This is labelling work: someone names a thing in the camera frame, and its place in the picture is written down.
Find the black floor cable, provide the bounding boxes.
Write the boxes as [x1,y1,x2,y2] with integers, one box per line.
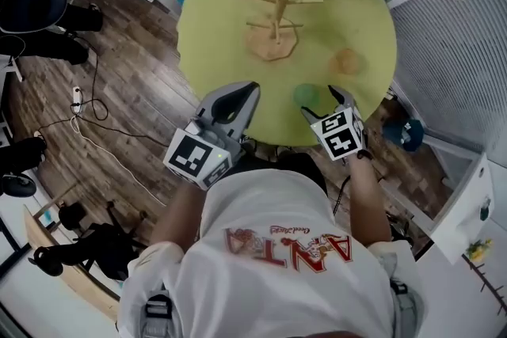
[37,45,171,150]

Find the white cabinet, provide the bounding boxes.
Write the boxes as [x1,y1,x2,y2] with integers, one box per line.
[429,152,496,266]

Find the gray harness strap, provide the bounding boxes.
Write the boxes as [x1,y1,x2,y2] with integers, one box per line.
[145,288,173,338]
[390,276,421,329]

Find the wooden cup tree stand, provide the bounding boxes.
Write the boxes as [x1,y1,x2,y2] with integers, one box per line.
[240,0,325,63]

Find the person's left forearm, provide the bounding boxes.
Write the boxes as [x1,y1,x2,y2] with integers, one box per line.
[149,180,209,250]

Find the white floor cable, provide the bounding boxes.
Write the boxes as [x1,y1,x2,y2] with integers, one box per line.
[71,115,168,207]

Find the person's black trousers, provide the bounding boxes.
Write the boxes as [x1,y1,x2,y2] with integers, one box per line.
[233,140,330,197]

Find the yellow round tablecloth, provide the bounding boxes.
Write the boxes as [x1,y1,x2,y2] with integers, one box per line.
[176,0,398,147]

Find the orange translucent cup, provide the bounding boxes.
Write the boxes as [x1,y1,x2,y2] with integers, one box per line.
[329,47,362,75]

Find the green translucent cup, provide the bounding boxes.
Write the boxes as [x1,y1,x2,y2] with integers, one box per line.
[292,82,322,110]

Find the blue cap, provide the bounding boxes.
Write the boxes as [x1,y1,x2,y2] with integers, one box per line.
[382,118,425,154]

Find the person's right forearm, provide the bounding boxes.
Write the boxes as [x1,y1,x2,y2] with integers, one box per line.
[348,150,393,246]

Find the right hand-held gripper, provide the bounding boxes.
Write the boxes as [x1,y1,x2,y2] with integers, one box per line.
[299,85,368,162]

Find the wooden desk panel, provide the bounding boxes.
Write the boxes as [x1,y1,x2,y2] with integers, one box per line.
[21,203,122,324]

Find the yellow flower plant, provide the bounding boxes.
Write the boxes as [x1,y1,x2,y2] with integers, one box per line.
[465,237,494,264]

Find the person's white printed T-shirt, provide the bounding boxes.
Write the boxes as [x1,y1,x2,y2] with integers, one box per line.
[118,168,429,338]

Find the white power strip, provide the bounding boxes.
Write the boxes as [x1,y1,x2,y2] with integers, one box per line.
[72,85,84,116]

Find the black wheeled office chair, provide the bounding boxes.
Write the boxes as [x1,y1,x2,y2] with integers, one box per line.
[33,200,148,282]

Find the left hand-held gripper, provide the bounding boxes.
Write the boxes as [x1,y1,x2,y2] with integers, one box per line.
[162,81,261,191]

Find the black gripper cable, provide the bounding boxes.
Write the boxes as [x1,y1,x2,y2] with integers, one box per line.
[332,174,353,217]

